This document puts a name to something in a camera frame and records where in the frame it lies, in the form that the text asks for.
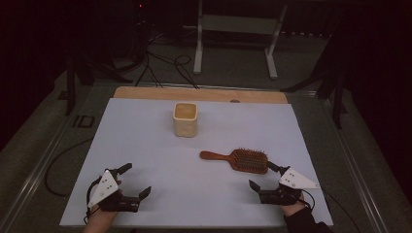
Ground metal floor rail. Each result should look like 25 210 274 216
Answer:
319 93 390 233
0 83 95 233

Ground black tripod stand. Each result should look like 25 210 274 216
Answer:
280 32 349 130
57 54 134 117

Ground white table mat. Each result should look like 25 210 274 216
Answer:
58 97 334 227

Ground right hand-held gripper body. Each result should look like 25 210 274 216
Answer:
258 166 321 207

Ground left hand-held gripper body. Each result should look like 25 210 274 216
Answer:
86 168 143 214

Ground person's left hand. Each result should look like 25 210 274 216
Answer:
82 202 122 233

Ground person's right hand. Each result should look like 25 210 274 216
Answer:
280 192 307 217

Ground white metal stand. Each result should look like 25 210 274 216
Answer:
183 0 290 81

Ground dark floor socket plate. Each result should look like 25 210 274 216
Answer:
72 115 96 129

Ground black floor cables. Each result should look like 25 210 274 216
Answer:
134 32 200 90

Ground wooden paddle hairbrush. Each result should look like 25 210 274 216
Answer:
199 148 270 175

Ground thin black floor cable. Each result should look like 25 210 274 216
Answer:
44 137 95 197

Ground cream square cup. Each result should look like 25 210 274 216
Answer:
172 102 199 139

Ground dark equipment with red light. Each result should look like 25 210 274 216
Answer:
110 0 154 69

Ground right hand-held gripper cable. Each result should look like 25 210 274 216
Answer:
300 188 362 227

